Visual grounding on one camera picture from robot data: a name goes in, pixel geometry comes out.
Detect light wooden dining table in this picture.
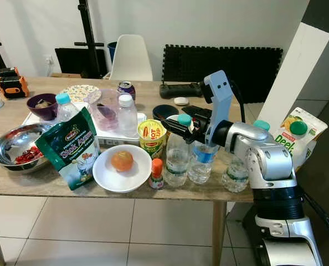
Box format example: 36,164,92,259
0,76,265,266

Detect orange fruit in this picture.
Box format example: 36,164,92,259
110,150,135,173

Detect blue bucket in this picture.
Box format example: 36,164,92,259
107,42,119,63

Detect dark blue bowl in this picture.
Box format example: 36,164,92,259
152,104,180,122

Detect red food pieces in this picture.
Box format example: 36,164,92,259
13,145,47,165

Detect purple soda can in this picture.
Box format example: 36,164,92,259
117,81,137,101

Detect black flat panel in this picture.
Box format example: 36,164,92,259
55,48,110,79

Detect green chicken stock pouch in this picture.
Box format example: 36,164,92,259
35,107,102,192

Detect small orange cap bottle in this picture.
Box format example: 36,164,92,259
148,158,166,191

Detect stainless steel bowl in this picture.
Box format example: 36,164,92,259
0,123,53,173

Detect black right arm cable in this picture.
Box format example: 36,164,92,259
296,186,329,253

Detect white cap water bottle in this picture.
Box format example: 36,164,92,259
115,94,139,139

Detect purple bowl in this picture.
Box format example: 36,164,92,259
26,93,59,121

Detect white plastic tray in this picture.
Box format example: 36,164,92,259
20,108,146,147

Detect black handheld controller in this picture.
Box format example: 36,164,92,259
158,82,204,100

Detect white shallow bowl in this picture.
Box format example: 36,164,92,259
92,144,153,194

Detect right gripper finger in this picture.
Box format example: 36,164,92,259
164,123,204,144
182,105,212,119

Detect blue label water bottle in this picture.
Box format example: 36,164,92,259
187,141,216,185

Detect patterned round plate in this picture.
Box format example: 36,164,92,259
58,84,94,104

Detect orange black power tool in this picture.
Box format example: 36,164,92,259
0,67,30,100

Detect clear measuring jug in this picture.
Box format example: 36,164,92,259
84,88,123,132

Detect black foam mat panel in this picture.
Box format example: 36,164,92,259
162,44,285,104

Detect blue cap water bottle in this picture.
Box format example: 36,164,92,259
56,93,82,124

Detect black upright rack post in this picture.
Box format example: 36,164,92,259
76,0,104,78

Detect yellow instant noodle cup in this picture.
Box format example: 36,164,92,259
137,119,168,160

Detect white plastic chair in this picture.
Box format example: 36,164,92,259
104,34,154,82

